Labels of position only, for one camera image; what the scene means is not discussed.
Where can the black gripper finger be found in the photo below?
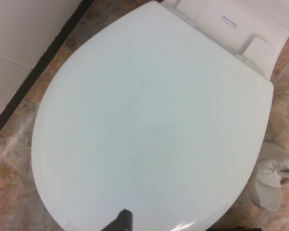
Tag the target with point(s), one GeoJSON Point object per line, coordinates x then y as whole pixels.
{"type": "Point", "coordinates": [121, 221]}

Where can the white toilet seat lid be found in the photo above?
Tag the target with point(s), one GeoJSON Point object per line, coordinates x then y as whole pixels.
{"type": "Point", "coordinates": [149, 120]}

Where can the white toilet brush holder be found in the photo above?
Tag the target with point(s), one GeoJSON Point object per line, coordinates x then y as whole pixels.
{"type": "Point", "coordinates": [272, 192]}

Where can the white toilet brush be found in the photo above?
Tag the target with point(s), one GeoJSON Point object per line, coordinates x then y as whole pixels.
{"type": "Point", "coordinates": [271, 173]}

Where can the white ceramic toilet bowl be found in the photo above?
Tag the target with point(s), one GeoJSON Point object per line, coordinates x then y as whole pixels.
{"type": "Point", "coordinates": [243, 26]}

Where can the black wall baseboard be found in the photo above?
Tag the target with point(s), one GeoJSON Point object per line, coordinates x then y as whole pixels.
{"type": "Point", "coordinates": [36, 69]}

